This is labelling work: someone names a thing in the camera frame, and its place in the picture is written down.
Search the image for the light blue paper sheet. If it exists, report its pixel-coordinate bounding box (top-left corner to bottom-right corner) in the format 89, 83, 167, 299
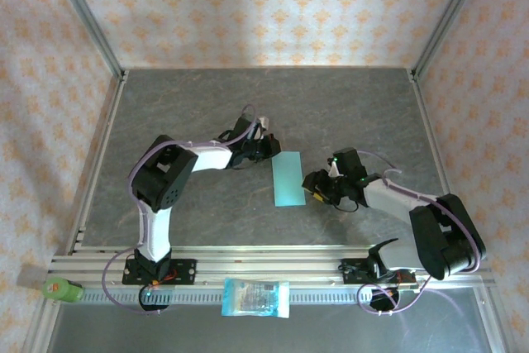
271, 150, 307, 208

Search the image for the grey metal sheet panel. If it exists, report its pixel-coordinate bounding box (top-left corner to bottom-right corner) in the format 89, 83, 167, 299
49, 303, 493, 353

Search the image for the blue plastic packet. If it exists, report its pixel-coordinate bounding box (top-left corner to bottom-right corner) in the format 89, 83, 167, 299
221, 277, 291, 320

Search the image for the green bottle orange label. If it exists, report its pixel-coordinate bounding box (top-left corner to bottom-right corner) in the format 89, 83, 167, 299
43, 276, 85, 303

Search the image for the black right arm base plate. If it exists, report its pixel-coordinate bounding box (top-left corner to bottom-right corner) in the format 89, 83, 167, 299
339, 257, 417, 287

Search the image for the aluminium table side rail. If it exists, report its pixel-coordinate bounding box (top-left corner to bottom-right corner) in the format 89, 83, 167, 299
65, 74, 129, 255
408, 71, 472, 255

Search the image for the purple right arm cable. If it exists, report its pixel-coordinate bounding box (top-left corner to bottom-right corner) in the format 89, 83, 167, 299
355, 149, 484, 315

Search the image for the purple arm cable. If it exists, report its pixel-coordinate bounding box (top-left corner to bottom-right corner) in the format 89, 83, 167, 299
355, 149, 484, 315
101, 104, 260, 316

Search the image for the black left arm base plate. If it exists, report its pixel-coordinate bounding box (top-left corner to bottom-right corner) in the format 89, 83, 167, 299
122, 258, 198, 287

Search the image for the slotted grey cable tray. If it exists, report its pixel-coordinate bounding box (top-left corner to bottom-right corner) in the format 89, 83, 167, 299
80, 289, 375, 307

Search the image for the aluminium frame corner post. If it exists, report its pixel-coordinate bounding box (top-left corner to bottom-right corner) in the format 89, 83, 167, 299
408, 0, 493, 82
43, 0, 127, 81

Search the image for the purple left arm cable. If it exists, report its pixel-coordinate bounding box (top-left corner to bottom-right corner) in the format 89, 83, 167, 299
101, 104, 260, 316

